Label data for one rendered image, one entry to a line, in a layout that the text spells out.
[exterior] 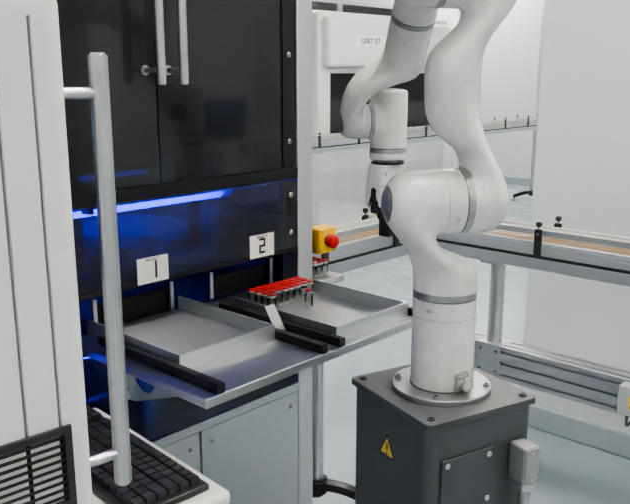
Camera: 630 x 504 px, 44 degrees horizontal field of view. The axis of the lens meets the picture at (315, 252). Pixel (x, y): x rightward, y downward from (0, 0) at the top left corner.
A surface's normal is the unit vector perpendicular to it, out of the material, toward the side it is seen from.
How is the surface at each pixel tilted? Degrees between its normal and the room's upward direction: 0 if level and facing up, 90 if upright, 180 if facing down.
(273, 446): 90
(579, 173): 90
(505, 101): 90
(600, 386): 90
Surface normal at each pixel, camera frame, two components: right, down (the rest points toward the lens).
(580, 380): -0.68, 0.17
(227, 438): 0.73, 0.15
